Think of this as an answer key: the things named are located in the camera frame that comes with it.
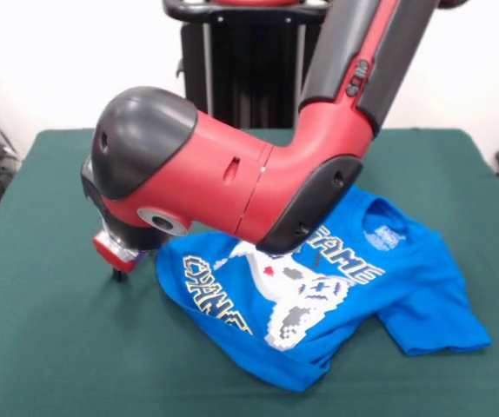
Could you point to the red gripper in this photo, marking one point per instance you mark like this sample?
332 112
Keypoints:
112 256

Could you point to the blue game-controller print t-shirt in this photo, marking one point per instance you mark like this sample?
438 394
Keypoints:
406 295

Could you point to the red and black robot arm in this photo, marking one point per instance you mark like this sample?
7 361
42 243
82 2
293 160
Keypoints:
232 174

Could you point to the dark green table cloth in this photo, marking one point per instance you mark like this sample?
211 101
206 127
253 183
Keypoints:
80 347

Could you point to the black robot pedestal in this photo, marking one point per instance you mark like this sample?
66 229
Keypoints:
241 65

